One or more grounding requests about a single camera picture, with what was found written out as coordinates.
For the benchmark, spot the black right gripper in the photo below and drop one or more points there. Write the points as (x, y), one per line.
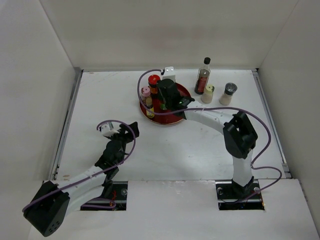
(160, 95)

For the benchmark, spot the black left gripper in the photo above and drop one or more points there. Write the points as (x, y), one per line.
(128, 135)

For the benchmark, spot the red-lid chili sauce jar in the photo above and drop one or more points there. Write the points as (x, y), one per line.
(152, 82)

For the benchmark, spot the pink-cap spice jar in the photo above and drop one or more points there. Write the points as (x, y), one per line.
(145, 93)

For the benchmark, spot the small oil bottle cork cap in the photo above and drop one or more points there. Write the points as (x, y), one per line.
(150, 108)

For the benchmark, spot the chili sauce bottle yellow cap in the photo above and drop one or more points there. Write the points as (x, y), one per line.
(162, 105)

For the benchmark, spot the tall soy sauce bottle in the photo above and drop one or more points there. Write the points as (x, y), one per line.
(203, 76)

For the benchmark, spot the white bottle cream cap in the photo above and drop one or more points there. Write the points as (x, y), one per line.
(207, 95)

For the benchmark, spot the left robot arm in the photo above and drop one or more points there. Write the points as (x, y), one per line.
(55, 200)

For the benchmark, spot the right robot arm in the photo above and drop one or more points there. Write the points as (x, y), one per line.
(237, 130)

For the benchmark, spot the black-top glass grinder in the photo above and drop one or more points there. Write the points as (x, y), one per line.
(229, 90)

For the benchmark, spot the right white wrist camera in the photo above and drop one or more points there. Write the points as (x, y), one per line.
(169, 73)

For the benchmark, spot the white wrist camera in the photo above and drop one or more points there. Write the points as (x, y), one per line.
(169, 73)
(107, 129)

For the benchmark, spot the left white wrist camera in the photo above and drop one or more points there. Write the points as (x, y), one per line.
(107, 129)

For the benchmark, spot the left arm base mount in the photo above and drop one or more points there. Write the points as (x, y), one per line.
(113, 198)

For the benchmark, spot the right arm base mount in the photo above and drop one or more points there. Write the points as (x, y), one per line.
(229, 198)

